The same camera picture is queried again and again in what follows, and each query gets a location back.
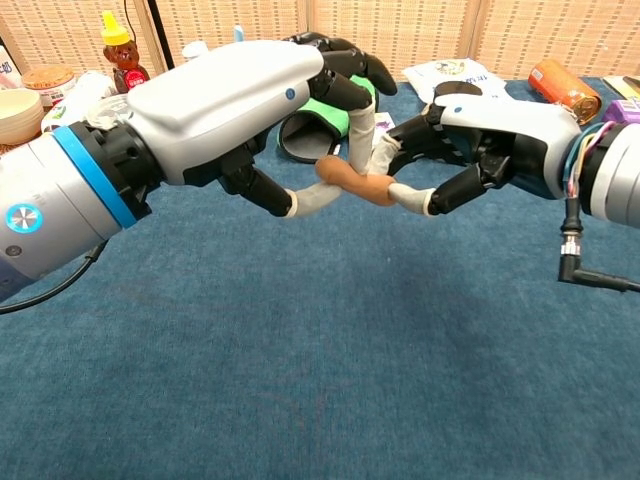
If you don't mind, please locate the clear jar with brown contents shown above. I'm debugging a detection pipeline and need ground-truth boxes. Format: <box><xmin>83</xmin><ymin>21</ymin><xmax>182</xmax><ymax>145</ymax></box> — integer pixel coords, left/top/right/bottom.
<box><xmin>21</xmin><ymin>66</ymin><xmax>77</xmax><ymax>109</ymax></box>

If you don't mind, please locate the black stand pole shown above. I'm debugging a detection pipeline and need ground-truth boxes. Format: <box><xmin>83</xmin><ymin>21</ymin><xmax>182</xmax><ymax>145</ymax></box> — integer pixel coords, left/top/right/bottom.
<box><xmin>146</xmin><ymin>0</ymin><xmax>177</xmax><ymax>72</ymax></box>

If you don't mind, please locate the orange can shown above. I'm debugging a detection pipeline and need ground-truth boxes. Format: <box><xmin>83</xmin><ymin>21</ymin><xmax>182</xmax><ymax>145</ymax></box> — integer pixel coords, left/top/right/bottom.
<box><xmin>528</xmin><ymin>59</ymin><xmax>603</xmax><ymax>127</ymax></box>

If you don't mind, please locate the green towel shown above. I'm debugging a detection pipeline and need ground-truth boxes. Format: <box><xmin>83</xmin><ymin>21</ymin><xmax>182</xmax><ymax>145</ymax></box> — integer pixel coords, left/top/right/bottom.
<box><xmin>293</xmin><ymin>73</ymin><xmax>377</xmax><ymax>147</ymax></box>

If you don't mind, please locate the white sugar bag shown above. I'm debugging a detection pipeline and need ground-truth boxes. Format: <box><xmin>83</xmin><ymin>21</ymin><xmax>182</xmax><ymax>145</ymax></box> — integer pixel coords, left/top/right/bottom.
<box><xmin>401</xmin><ymin>58</ymin><xmax>512</xmax><ymax>102</ymax></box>

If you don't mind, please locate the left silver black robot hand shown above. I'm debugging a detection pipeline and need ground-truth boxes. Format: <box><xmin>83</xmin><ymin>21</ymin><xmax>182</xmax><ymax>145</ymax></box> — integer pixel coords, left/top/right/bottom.
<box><xmin>124</xmin><ymin>32</ymin><xmax>399</xmax><ymax>219</ymax></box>

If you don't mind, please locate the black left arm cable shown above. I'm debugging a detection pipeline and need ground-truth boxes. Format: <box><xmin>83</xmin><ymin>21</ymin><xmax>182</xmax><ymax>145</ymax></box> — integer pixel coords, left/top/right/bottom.
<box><xmin>0</xmin><ymin>241</ymin><xmax>109</xmax><ymax>316</ymax></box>

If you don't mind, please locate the honey bottle with yellow cap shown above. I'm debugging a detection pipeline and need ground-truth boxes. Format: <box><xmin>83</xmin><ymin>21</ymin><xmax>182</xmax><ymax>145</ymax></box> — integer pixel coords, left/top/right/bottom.
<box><xmin>100</xmin><ymin>10</ymin><xmax>152</xmax><ymax>95</ymax></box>

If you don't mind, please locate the razor on yellow card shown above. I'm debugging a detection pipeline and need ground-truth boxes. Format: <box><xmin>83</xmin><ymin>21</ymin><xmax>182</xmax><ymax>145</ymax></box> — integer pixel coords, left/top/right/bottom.
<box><xmin>602</xmin><ymin>75</ymin><xmax>640</xmax><ymax>100</ymax></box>

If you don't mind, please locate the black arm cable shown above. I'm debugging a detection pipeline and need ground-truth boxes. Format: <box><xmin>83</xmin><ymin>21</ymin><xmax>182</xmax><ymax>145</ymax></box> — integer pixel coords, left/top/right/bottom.
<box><xmin>557</xmin><ymin>198</ymin><xmax>640</xmax><ymax>294</ymax></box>
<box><xmin>0</xmin><ymin>241</ymin><xmax>109</xmax><ymax>316</ymax></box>

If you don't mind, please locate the small sausage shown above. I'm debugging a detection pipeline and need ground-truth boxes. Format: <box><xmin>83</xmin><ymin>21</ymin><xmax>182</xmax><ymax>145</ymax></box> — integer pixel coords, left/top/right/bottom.
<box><xmin>315</xmin><ymin>155</ymin><xmax>397</xmax><ymax>208</ymax></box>

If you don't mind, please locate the cream bowl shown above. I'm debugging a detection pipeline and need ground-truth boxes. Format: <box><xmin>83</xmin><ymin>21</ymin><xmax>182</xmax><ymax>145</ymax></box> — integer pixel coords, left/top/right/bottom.
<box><xmin>0</xmin><ymin>88</ymin><xmax>46</xmax><ymax>147</ymax></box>

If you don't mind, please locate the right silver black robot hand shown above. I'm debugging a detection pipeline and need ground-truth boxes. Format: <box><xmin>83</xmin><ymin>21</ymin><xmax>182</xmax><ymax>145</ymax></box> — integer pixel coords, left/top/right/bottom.
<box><xmin>369</xmin><ymin>81</ymin><xmax>584</xmax><ymax>217</ymax></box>

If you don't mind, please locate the black oven mitt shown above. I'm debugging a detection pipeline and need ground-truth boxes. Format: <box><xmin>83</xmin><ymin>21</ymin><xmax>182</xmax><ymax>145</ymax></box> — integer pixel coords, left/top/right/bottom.
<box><xmin>278</xmin><ymin>110</ymin><xmax>351</xmax><ymax>165</ymax></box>

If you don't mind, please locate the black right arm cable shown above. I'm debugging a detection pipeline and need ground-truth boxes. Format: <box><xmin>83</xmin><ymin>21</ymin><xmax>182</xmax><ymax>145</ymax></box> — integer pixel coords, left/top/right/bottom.
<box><xmin>557</xmin><ymin>198</ymin><xmax>640</xmax><ymax>294</ymax></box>

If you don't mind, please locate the bamboo folding screen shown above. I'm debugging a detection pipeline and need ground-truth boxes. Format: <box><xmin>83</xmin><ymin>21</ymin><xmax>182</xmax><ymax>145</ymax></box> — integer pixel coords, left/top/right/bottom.
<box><xmin>0</xmin><ymin>0</ymin><xmax>640</xmax><ymax>82</ymax></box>

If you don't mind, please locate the blue felt table cover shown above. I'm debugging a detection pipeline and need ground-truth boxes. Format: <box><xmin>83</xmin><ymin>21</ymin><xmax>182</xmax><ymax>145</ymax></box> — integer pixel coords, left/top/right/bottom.
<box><xmin>0</xmin><ymin>74</ymin><xmax>640</xmax><ymax>480</ymax></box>

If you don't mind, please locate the white milk carton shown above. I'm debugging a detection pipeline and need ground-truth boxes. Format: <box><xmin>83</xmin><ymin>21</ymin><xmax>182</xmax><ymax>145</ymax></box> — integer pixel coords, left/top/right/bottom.
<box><xmin>0</xmin><ymin>43</ymin><xmax>24</xmax><ymax>92</ymax></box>

